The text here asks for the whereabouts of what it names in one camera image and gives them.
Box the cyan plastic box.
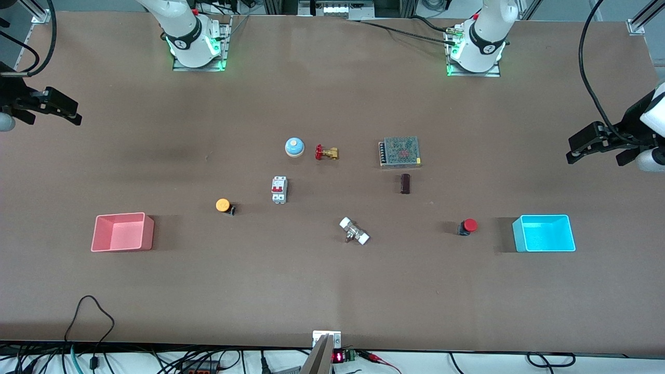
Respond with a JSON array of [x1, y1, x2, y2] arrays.
[[512, 214, 576, 253]]

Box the pink plastic box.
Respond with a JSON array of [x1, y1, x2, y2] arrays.
[[91, 212, 155, 253]]

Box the metal mesh power supply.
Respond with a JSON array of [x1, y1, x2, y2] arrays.
[[378, 136, 422, 169]]

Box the silver valve white ends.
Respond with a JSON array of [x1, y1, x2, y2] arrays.
[[339, 217, 370, 246]]

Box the metal electronics unit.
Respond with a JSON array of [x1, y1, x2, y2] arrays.
[[297, 0, 376, 19]]

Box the black power strip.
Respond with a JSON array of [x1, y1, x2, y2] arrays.
[[179, 360, 221, 374]]

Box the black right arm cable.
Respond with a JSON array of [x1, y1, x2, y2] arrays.
[[0, 0, 57, 77]]

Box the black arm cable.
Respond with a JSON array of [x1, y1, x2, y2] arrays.
[[0, 0, 57, 77], [578, 0, 624, 144]]

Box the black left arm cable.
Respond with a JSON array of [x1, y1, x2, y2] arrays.
[[578, 0, 624, 144]]

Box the aluminium frame profile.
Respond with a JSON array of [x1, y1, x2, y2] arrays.
[[626, 0, 665, 36], [30, 0, 52, 25]]

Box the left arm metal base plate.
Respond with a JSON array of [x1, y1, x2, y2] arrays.
[[446, 29, 501, 78]]

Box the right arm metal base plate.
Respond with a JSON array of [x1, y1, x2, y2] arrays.
[[172, 16, 232, 72]]

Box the black looped cable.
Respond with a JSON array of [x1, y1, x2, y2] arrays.
[[64, 295, 116, 374]]

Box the black base power cable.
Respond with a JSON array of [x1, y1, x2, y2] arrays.
[[358, 17, 459, 47]]

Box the black coiled cable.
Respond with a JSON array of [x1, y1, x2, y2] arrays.
[[526, 352, 576, 368]]

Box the red clip lead wire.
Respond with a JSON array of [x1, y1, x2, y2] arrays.
[[358, 351, 403, 374]]

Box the metal table edge bracket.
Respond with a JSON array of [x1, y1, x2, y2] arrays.
[[312, 330, 342, 350]]

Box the grey camera mount bar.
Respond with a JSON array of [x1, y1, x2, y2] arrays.
[[300, 334, 334, 374]]

